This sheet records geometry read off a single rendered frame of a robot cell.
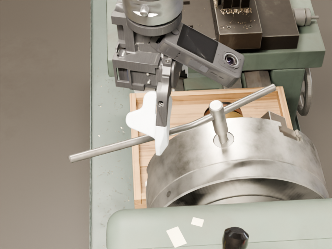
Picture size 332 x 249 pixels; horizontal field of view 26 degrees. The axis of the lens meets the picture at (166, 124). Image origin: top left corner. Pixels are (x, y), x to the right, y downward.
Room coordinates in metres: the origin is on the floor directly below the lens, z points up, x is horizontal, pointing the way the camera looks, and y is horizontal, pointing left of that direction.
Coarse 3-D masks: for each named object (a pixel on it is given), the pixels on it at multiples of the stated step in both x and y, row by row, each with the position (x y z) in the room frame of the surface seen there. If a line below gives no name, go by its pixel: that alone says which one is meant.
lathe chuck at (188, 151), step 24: (240, 120) 0.77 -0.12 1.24; (264, 120) 0.78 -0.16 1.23; (168, 144) 0.76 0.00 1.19; (192, 144) 0.74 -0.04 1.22; (240, 144) 0.72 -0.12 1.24; (264, 144) 0.73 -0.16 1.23; (288, 144) 0.74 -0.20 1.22; (312, 144) 0.78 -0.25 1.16; (168, 168) 0.72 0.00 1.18; (192, 168) 0.69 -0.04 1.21; (312, 168) 0.71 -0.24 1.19
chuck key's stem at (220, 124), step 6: (210, 102) 0.74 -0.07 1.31; (216, 102) 0.74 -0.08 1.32; (210, 108) 0.73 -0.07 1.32; (216, 108) 0.73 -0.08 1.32; (222, 108) 0.73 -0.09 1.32; (210, 114) 0.73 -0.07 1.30; (216, 114) 0.72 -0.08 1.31; (222, 114) 0.73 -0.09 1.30; (216, 120) 0.72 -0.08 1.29; (222, 120) 0.73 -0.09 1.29; (216, 126) 0.72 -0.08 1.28; (222, 126) 0.72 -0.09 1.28; (216, 132) 0.73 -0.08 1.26; (222, 132) 0.72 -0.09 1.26; (222, 138) 0.73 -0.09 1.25
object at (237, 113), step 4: (224, 104) 0.92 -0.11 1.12; (208, 108) 0.92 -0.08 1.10; (208, 112) 0.91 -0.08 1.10; (232, 112) 0.90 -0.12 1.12; (236, 112) 0.90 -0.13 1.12; (240, 112) 0.91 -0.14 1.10; (228, 116) 0.88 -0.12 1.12; (232, 116) 0.89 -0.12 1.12; (236, 116) 0.89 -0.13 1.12; (240, 116) 0.89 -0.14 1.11
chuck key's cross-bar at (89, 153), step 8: (264, 88) 0.77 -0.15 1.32; (272, 88) 0.77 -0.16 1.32; (248, 96) 0.76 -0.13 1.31; (256, 96) 0.76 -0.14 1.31; (232, 104) 0.74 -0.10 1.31; (240, 104) 0.74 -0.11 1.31; (224, 112) 0.73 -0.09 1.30; (200, 120) 0.72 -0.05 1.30; (208, 120) 0.72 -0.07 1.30; (176, 128) 0.71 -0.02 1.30; (184, 128) 0.71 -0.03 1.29; (192, 128) 0.71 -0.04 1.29; (144, 136) 0.69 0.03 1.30; (112, 144) 0.67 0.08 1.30; (120, 144) 0.67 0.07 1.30; (128, 144) 0.67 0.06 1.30; (136, 144) 0.68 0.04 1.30; (80, 152) 0.65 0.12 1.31; (88, 152) 0.65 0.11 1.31; (96, 152) 0.65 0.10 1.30; (104, 152) 0.66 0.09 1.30; (72, 160) 0.64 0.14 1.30; (80, 160) 0.64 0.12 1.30
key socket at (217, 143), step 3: (216, 135) 0.75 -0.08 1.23; (228, 135) 0.74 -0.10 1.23; (231, 135) 0.74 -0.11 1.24; (216, 138) 0.74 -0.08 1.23; (228, 138) 0.74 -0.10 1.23; (231, 138) 0.74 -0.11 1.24; (213, 141) 0.74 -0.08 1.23; (216, 141) 0.73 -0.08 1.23; (219, 141) 0.73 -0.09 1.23; (231, 141) 0.73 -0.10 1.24; (216, 144) 0.73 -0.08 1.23; (219, 144) 0.73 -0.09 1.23; (222, 144) 0.73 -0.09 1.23; (225, 144) 0.73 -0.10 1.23; (228, 144) 0.72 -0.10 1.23; (231, 144) 0.72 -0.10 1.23; (219, 147) 0.72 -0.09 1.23; (222, 147) 0.72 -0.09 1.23
